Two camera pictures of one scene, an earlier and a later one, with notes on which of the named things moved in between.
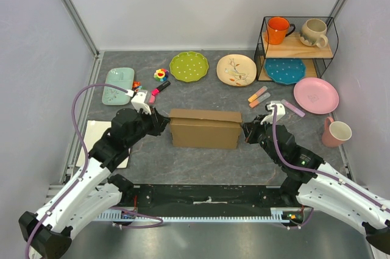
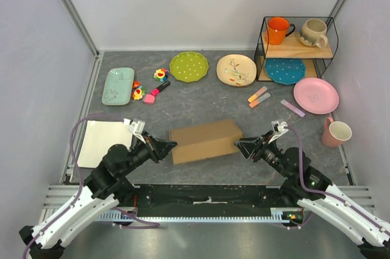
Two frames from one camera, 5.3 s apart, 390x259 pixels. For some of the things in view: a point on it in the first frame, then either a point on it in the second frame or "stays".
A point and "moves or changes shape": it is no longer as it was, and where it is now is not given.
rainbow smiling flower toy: x=161 y=75 stays
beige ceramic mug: x=313 y=31 stays
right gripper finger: x=249 y=130 -> x=250 y=147
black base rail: x=206 y=203 stays
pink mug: x=336 y=133 stays
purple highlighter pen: x=298 y=112 stays
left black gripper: x=158 y=120 -> x=158 y=148
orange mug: x=278 y=28 stays
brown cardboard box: x=205 y=128 moves or changes shape
